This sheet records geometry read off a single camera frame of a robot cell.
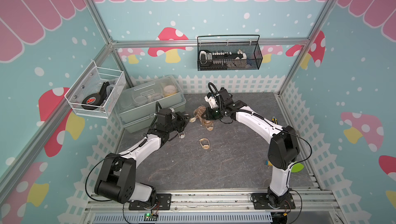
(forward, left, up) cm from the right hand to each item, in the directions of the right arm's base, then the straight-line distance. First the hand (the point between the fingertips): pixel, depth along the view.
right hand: (194, 115), depth 84 cm
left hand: (+4, 0, +1) cm, 4 cm away
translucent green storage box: (+6, +34, +1) cm, 34 cm away
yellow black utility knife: (+9, -53, -19) cm, 57 cm away
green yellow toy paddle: (-22, -56, -20) cm, 64 cm away
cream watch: (-2, +1, -1) cm, 3 cm away
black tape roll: (-4, +44, +17) cm, 48 cm away
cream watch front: (-3, +9, -18) cm, 20 cm away
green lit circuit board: (-44, +21, -21) cm, 53 cm away
